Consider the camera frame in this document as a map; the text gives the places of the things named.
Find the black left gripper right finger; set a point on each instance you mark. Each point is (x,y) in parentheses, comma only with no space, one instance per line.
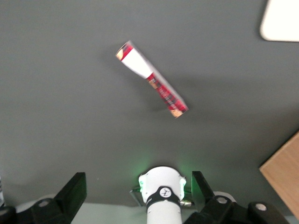
(205,198)

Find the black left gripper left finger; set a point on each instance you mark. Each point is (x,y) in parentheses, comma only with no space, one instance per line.
(70,196)

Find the red cookie box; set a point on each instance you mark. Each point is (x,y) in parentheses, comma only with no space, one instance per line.
(151,78)

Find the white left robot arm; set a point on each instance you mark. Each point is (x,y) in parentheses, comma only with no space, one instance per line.
(162,193)

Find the white tray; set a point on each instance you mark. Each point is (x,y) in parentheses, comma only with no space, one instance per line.
(281,22)

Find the light wooden board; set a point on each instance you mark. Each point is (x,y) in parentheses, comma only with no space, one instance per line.
(283,175)

